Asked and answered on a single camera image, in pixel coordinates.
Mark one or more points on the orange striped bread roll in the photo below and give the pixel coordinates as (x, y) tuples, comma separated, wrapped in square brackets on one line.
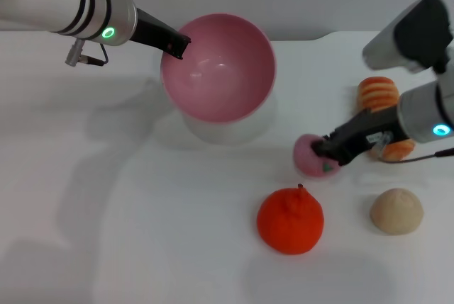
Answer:
[(377, 93)]

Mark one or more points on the orange toy tangerine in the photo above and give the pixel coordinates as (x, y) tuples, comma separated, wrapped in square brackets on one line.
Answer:
[(289, 224)]

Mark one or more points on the pink bowl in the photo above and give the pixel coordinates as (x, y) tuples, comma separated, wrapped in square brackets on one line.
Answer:
[(220, 88)]

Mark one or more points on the pink toy peach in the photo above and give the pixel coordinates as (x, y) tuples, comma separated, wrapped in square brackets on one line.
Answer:
[(305, 162)]

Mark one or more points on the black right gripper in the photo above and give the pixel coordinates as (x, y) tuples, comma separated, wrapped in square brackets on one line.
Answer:
[(365, 130)]

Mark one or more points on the beige round bun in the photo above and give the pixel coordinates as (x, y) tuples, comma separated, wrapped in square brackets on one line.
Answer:
[(397, 212)]

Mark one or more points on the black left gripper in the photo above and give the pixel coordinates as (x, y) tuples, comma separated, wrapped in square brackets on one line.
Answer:
[(149, 31)]

